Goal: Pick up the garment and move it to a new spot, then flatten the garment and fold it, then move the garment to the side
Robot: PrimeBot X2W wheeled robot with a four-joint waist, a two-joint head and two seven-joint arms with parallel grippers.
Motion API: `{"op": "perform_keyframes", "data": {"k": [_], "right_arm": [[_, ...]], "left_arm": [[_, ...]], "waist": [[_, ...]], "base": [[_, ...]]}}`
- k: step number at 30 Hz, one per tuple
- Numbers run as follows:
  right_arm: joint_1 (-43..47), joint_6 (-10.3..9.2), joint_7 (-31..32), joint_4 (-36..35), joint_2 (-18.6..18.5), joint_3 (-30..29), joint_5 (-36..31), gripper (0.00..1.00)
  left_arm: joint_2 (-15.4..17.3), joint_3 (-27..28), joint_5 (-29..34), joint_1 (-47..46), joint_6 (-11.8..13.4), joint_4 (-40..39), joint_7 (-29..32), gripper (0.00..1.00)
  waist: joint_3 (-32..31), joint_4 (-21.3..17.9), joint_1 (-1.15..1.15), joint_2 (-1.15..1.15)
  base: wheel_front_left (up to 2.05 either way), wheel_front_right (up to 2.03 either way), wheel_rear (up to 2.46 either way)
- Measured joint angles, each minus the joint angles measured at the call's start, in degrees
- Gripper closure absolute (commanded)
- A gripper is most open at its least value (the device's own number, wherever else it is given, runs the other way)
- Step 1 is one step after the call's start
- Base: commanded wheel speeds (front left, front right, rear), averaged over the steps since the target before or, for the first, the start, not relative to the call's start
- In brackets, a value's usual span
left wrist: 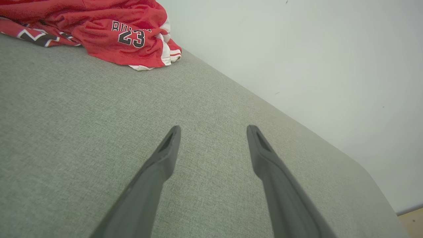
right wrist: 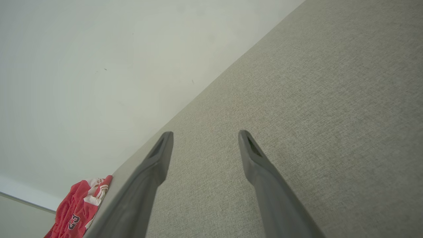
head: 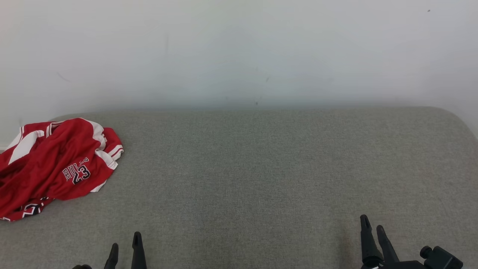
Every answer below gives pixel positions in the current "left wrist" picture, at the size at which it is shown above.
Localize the grey fabric sofa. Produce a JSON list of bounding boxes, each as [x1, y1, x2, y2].
[[0, 33, 411, 238]]

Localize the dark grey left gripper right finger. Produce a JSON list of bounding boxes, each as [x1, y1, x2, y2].
[[246, 125, 337, 238]]

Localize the red Bulls jersey white sleeves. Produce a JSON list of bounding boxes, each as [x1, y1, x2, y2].
[[0, 0, 159, 48]]

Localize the red Bulls 23 shorts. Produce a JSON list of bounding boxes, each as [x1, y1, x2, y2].
[[71, 0, 182, 71]]

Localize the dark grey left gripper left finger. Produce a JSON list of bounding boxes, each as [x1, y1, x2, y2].
[[90, 125, 181, 238]]

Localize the grey wall baseboard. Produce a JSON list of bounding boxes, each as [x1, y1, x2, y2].
[[396, 203, 423, 216]]

